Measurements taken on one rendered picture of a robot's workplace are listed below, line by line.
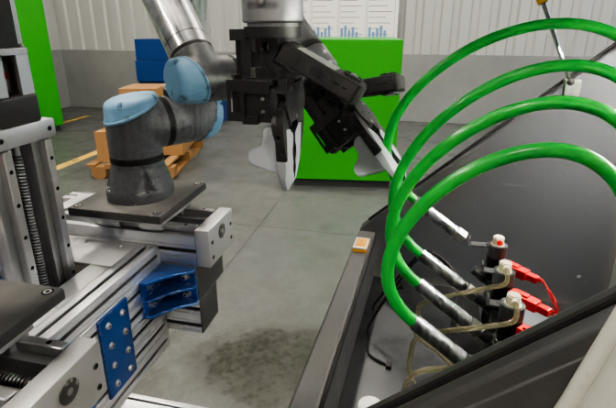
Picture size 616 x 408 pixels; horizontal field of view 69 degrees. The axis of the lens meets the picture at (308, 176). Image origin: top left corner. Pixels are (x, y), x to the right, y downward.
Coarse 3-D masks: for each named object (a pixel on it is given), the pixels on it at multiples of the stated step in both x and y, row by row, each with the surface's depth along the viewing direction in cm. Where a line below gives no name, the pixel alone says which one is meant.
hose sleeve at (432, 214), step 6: (432, 210) 69; (432, 216) 69; (438, 216) 69; (444, 216) 70; (438, 222) 69; (444, 222) 69; (450, 222) 69; (444, 228) 70; (450, 228) 69; (456, 228) 69; (450, 234) 70
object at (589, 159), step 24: (528, 144) 40; (552, 144) 40; (480, 168) 42; (600, 168) 39; (432, 192) 44; (408, 216) 45; (384, 264) 47; (384, 288) 48; (408, 312) 49; (432, 336) 48; (456, 360) 48
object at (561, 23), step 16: (496, 32) 60; (512, 32) 59; (528, 32) 59; (592, 32) 57; (608, 32) 56; (464, 48) 61; (480, 48) 61; (448, 64) 62; (432, 80) 64; (400, 112) 66; (384, 144) 68
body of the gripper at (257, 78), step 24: (240, 48) 57; (264, 48) 57; (240, 72) 58; (264, 72) 56; (288, 72) 55; (240, 96) 57; (264, 96) 56; (288, 96) 54; (240, 120) 57; (264, 120) 57
